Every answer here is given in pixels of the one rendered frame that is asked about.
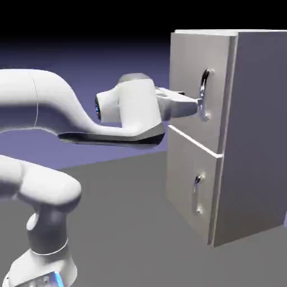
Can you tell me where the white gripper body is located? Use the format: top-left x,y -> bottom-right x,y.
160,87 -> 199,123

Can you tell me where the curved silver door handle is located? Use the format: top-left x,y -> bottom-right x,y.
192,174 -> 204,215
197,68 -> 214,122

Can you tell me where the grey cabinet door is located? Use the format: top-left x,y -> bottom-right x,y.
168,29 -> 239,156
165,125 -> 223,247

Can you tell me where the grey cabinet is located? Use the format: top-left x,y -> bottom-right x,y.
165,29 -> 287,248

